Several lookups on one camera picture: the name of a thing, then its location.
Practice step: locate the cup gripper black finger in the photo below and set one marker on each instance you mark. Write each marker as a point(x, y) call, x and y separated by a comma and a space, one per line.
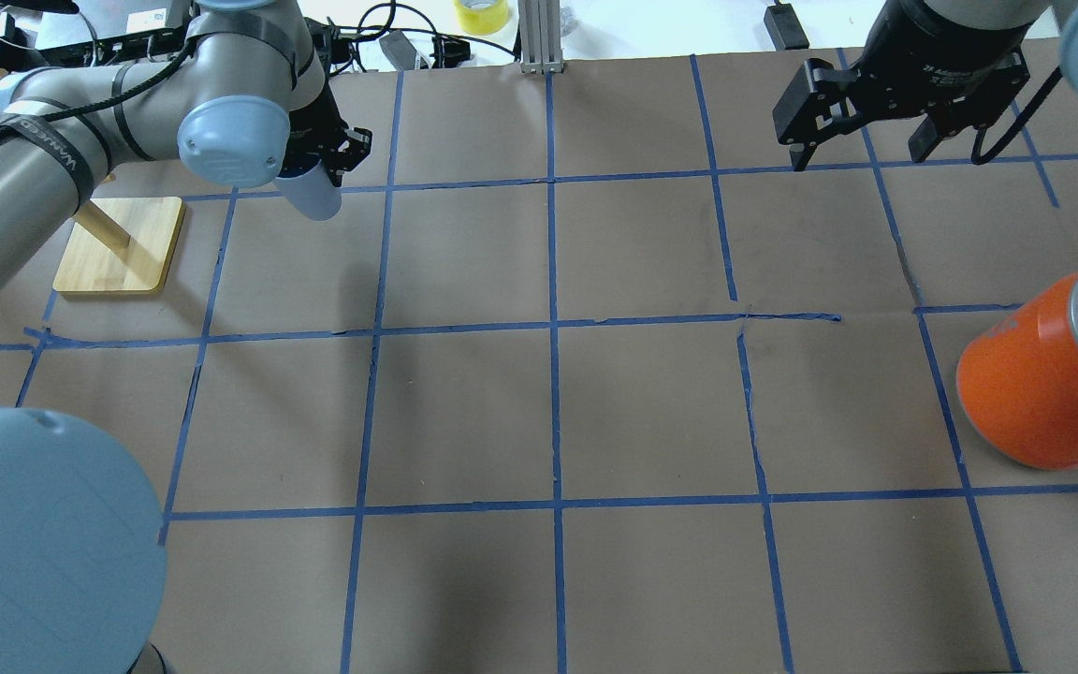
point(344, 150)

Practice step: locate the light blue cup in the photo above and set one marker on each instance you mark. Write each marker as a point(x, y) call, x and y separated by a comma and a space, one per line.
point(305, 183)

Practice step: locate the yellow tape roll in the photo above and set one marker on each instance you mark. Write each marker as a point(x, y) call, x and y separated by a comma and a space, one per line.
point(481, 17)

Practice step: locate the black power adapter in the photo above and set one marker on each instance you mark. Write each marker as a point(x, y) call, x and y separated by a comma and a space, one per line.
point(786, 31)

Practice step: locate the orange cylinder container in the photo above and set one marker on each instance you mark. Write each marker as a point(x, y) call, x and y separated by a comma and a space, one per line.
point(1018, 382)

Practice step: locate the black gripper body holding cup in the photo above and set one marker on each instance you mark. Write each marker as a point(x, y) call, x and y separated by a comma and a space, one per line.
point(325, 128)

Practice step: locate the empty gripper black finger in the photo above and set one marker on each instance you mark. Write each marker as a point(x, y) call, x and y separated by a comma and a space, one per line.
point(945, 119)
point(814, 108)

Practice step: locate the grey robot arm with cup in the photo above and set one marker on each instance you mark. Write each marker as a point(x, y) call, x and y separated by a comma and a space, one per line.
point(82, 566)

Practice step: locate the aluminium frame post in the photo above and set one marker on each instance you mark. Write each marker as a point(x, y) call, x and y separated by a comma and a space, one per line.
point(539, 30)

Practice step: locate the black gripper body empty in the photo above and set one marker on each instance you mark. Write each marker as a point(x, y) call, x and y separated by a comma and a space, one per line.
point(939, 77)

